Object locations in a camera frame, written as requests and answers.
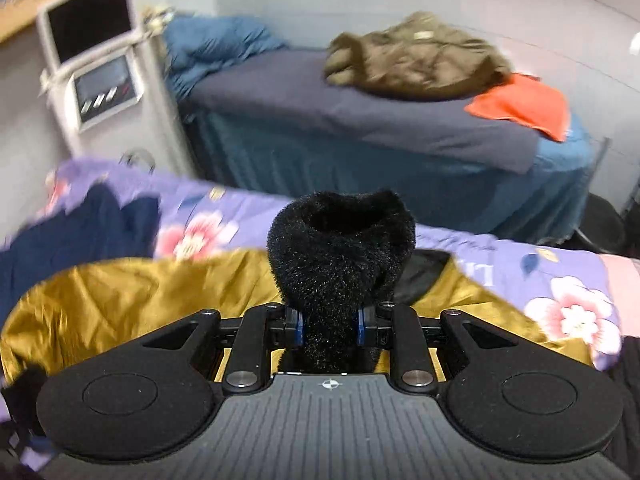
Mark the gold satin cloth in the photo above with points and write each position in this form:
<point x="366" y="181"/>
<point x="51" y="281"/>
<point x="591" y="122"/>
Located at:
<point x="125" y="295"/>

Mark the orange cloth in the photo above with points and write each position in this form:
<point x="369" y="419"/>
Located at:
<point x="525" y="105"/>

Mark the purple floral bedsheet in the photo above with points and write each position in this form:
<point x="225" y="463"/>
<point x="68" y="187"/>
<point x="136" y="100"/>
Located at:
<point x="240" y="205"/>

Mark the blue duvet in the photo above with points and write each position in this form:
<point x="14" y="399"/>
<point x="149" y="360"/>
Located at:
<point x="215" y="45"/>

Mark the grey bed blanket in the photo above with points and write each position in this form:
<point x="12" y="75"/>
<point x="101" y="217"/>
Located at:
<point x="350" y="115"/>

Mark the pink blanket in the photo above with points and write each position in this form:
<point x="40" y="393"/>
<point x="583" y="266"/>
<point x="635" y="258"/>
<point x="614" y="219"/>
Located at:
<point x="625" y="285"/>

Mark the black fuzzy sweater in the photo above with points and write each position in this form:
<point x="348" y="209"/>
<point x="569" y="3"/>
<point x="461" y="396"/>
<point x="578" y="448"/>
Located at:
<point x="340" y="260"/>

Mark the wooden desk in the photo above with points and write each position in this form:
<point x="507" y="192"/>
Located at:
<point x="20" y="15"/>

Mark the olive green jacket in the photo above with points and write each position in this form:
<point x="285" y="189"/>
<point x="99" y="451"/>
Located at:
<point x="425" y="60"/>

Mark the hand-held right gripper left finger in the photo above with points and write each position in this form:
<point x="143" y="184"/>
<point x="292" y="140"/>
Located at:
<point x="298" y="332"/>

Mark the navy blue garment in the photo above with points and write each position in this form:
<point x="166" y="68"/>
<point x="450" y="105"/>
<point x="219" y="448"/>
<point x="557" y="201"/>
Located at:
<point x="100" y="230"/>

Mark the bed with blue cover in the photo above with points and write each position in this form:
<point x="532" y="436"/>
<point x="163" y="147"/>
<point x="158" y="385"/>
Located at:
<point x="400" y="195"/>

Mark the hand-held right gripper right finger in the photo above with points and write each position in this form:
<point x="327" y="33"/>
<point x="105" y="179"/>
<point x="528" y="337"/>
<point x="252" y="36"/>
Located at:
<point x="361" y="332"/>

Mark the white machine with screen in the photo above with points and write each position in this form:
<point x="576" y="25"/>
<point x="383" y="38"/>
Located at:
<point x="150" y="110"/>

